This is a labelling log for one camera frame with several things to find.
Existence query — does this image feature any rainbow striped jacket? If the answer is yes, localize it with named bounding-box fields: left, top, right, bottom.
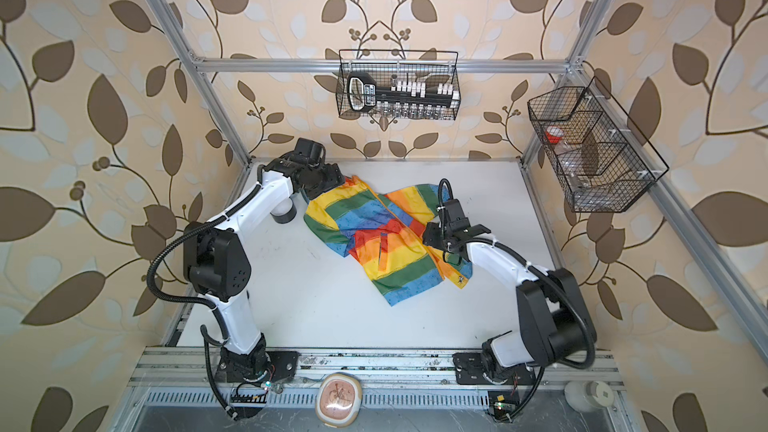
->
left=304, top=176, right=473, bottom=306

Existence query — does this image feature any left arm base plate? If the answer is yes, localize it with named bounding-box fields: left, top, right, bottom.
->
left=217, top=349, right=300, bottom=384

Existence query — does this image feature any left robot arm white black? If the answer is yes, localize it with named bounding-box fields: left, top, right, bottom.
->
left=146, top=138, right=345, bottom=382

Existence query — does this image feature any back wire basket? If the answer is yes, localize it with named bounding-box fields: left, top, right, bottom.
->
left=332, top=48, right=462, bottom=122

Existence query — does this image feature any white round container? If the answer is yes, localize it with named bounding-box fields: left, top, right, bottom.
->
left=564, top=381, right=615, bottom=413

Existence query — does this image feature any pink round timer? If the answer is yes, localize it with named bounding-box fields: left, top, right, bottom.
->
left=315, top=373, right=363, bottom=428

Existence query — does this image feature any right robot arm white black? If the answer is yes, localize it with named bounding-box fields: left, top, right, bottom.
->
left=424, top=178, right=597, bottom=384

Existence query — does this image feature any black socket set rail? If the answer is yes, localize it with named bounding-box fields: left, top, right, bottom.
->
left=342, top=72, right=461, bottom=112

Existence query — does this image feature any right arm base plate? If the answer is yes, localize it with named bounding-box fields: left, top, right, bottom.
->
left=452, top=351, right=536, bottom=386

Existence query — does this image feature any right wire basket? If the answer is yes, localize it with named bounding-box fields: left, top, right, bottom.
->
left=527, top=77, right=669, bottom=213

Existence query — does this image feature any wire basket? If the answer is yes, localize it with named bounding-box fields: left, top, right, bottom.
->
left=332, top=48, right=462, bottom=122
left=527, top=77, right=669, bottom=213

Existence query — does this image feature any black tape roll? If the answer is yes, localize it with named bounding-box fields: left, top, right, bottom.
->
left=270, top=198, right=297, bottom=224

